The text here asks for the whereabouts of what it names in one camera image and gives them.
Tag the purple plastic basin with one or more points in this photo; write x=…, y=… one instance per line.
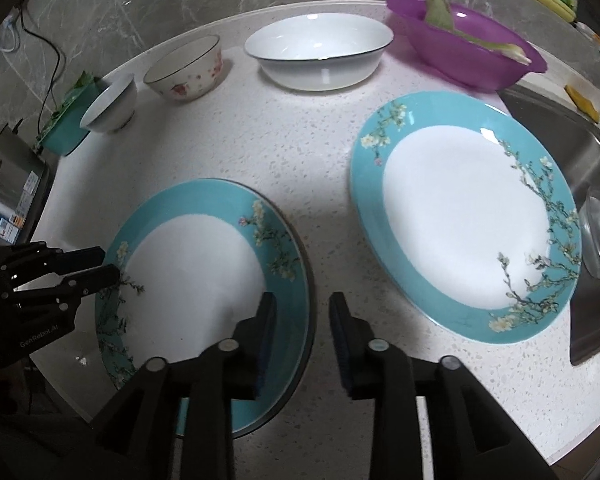
x=460, y=57

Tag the teal floral plate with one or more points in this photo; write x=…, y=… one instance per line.
x=190, y=260
x=455, y=210

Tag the yellow sponge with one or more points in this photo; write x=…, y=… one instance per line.
x=582, y=102

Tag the white bowl underneath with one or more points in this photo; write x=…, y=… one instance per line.
x=190, y=85

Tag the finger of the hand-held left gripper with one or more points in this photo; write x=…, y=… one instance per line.
x=95, y=277
x=82, y=259

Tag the green leafy vegetables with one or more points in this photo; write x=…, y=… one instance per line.
x=80, y=82

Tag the stainless steel sink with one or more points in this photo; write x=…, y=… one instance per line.
x=580, y=160

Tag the small white bowl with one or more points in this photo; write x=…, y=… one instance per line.
x=112, y=105

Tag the large white bowl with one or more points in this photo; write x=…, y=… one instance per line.
x=320, y=55

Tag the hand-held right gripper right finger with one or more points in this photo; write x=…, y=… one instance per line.
x=342, y=345

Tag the teal plastic basin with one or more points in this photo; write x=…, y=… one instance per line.
x=62, y=135

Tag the pale green vegetable stalks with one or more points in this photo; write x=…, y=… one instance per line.
x=442, y=15

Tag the silver kitchen appliance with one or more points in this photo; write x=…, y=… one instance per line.
x=20, y=185

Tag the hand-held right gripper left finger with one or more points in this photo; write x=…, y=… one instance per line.
x=265, y=340

